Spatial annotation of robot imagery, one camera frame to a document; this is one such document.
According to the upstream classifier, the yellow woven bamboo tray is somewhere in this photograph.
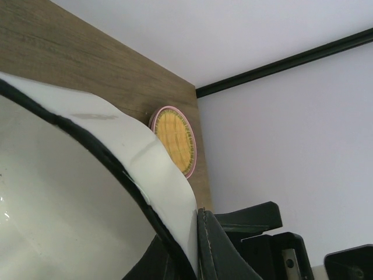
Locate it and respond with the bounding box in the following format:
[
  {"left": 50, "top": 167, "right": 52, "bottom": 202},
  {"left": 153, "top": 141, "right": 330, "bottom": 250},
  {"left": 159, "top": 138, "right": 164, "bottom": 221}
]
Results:
[{"left": 155, "top": 110, "right": 195, "bottom": 175}]

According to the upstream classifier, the black aluminium frame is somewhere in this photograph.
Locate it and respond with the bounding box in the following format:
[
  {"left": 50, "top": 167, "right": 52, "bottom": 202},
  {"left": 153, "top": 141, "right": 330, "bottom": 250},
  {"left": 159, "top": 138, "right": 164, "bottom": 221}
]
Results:
[{"left": 196, "top": 28, "right": 372, "bottom": 98}]

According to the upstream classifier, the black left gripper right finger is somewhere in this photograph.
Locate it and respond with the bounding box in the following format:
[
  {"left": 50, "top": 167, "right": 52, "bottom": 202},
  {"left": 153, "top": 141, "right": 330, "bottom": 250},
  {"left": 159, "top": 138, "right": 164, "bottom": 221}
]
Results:
[{"left": 198, "top": 208, "right": 261, "bottom": 280}]

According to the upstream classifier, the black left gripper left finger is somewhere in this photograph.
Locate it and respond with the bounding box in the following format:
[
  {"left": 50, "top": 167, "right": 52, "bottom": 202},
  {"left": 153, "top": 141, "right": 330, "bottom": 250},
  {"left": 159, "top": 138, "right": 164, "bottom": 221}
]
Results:
[{"left": 123, "top": 235, "right": 196, "bottom": 280}]

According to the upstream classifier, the pink plate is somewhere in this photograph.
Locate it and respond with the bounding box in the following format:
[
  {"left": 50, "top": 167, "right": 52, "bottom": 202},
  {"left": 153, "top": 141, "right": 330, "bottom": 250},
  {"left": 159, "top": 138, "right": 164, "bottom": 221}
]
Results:
[{"left": 148, "top": 106, "right": 198, "bottom": 179}]

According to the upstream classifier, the white scalloped bowl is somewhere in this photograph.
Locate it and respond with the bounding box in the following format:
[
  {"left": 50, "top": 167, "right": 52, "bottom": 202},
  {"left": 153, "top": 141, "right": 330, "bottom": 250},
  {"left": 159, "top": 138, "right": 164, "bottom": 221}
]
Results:
[{"left": 1, "top": 73, "right": 199, "bottom": 279}]

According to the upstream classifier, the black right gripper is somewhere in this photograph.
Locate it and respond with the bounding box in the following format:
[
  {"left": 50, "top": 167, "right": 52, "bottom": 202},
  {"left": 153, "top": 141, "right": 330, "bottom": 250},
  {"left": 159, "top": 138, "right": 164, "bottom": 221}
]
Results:
[{"left": 215, "top": 201, "right": 314, "bottom": 279}]

